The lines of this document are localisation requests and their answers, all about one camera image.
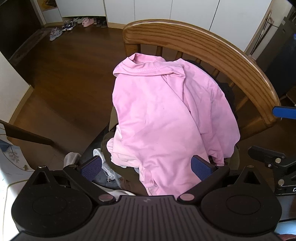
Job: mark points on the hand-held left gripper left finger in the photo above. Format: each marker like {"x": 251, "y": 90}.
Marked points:
{"x": 90, "y": 168}

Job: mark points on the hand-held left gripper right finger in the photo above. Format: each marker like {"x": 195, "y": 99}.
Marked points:
{"x": 201, "y": 168}

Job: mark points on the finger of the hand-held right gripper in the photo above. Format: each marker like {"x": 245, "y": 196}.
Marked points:
{"x": 285, "y": 112}
{"x": 266, "y": 157}

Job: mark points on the pink printed t-shirt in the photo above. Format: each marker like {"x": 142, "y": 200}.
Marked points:
{"x": 161, "y": 115}

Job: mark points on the white garment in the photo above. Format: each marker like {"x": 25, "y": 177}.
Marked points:
{"x": 105, "y": 165}

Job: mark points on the grey garment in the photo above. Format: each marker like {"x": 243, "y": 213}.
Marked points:
{"x": 108, "y": 182}

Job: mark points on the light pink garment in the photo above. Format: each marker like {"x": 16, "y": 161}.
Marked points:
{"x": 120, "y": 150}

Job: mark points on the black refrigerator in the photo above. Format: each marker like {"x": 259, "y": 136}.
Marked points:
{"x": 279, "y": 53}

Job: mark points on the wooden chair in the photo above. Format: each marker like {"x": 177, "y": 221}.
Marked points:
{"x": 208, "y": 41}

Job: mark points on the row of shoes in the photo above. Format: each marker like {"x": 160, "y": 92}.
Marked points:
{"x": 69, "y": 25}

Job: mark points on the white cabinet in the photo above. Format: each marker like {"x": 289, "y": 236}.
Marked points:
{"x": 161, "y": 11}

